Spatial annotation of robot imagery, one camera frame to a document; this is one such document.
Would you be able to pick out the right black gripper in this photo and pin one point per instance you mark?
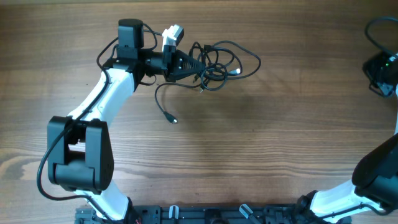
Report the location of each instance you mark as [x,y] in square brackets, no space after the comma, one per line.
[369,67]

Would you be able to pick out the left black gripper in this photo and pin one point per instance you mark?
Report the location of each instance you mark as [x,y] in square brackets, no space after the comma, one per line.
[174,59]

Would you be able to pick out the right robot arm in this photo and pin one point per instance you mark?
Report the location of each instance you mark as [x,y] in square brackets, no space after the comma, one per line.
[373,185]

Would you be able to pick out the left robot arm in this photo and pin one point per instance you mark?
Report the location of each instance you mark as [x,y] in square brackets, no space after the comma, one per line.
[79,157]

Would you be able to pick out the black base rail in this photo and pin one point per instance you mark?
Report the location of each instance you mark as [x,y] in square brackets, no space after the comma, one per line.
[272,214]

